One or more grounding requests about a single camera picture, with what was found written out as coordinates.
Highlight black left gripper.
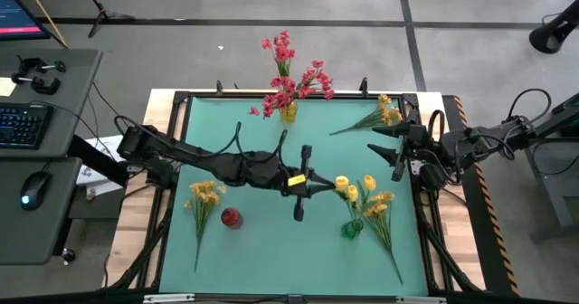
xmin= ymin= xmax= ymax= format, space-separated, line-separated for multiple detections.
xmin=276 ymin=144 xmax=337 ymax=222

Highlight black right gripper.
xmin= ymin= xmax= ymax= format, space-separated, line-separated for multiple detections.
xmin=366 ymin=122 xmax=444 ymax=182

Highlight yellow small-blossom flower bunch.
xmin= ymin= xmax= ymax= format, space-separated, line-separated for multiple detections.
xmin=183 ymin=179 xmax=228 ymax=273
xmin=328 ymin=93 xmax=404 ymax=137
xmin=360 ymin=191 xmax=404 ymax=286

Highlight red ribbed glass vase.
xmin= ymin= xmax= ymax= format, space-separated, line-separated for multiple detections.
xmin=220 ymin=206 xmax=244 ymax=231

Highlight red artificial flower bunch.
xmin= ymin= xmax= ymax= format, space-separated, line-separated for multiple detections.
xmin=271 ymin=59 xmax=336 ymax=115
xmin=248 ymin=29 xmax=298 ymax=119

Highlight green glass vase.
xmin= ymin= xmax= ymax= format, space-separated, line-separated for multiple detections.
xmin=340 ymin=219 xmax=365 ymax=241

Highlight yellow textured glass vase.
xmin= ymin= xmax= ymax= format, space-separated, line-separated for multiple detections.
xmin=279 ymin=100 xmax=299 ymax=124

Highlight teal table mat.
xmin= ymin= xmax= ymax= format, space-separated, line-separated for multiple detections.
xmin=158 ymin=96 xmax=429 ymax=296

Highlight black yellow hazard strip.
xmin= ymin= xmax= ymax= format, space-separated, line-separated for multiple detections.
xmin=445 ymin=94 xmax=521 ymax=297

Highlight black chair base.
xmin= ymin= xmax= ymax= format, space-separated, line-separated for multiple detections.
xmin=528 ymin=0 xmax=579 ymax=55

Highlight white papers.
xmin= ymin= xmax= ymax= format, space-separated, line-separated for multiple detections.
xmin=76 ymin=135 xmax=127 ymax=197

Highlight grey desk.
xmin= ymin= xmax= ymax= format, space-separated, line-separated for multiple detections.
xmin=0 ymin=157 xmax=83 ymax=265
xmin=0 ymin=48 xmax=104 ymax=160

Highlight black tripod stand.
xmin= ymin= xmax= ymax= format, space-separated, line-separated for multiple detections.
xmin=76 ymin=0 xmax=137 ymax=39

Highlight black computer mouse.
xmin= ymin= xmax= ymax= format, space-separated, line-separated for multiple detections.
xmin=19 ymin=171 xmax=53 ymax=212

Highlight black clamp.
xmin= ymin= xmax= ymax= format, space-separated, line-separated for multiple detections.
xmin=18 ymin=57 xmax=68 ymax=74
xmin=11 ymin=71 xmax=62 ymax=96

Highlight black keyboard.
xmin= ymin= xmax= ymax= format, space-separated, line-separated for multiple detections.
xmin=0 ymin=102 xmax=54 ymax=150

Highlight thin tan stick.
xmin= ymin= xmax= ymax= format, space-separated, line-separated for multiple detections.
xmin=17 ymin=0 xmax=69 ymax=50

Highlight yellow sticky note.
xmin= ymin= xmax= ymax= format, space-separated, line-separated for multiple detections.
xmin=0 ymin=76 xmax=17 ymax=98

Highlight dark laptop screen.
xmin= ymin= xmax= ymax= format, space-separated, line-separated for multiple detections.
xmin=0 ymin=0 xmax=51 ymax=42

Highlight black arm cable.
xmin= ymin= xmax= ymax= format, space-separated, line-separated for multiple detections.
xmin=271 ymin=129 xmax=290 ymax=161
xmin=506 ymin=88 xmax=553 ymax=124
xmin=427 ymin=109 xmax=448 ymax=138
xmin=224 ymin=121 xmax=243 ymax=157

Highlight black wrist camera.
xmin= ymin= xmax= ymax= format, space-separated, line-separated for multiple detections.
xmin=418 ymin=161 xmax=449 ymax=192

